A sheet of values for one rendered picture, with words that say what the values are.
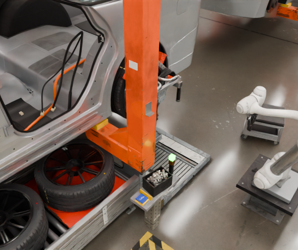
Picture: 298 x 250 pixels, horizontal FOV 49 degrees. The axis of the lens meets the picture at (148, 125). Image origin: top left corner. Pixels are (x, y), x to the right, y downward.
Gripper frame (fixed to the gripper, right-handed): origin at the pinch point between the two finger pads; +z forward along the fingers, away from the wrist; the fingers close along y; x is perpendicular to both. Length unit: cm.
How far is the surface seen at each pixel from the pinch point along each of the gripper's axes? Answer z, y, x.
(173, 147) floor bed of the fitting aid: 66, -18, 69
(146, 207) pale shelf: 22, -110, 11
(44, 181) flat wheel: 17, -156, 79
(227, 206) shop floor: 70, -32, -15
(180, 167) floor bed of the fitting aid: 66, -33, 44
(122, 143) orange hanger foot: -1, -94, 58
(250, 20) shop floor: 100, 384, 241
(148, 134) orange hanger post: -21, -86, 36
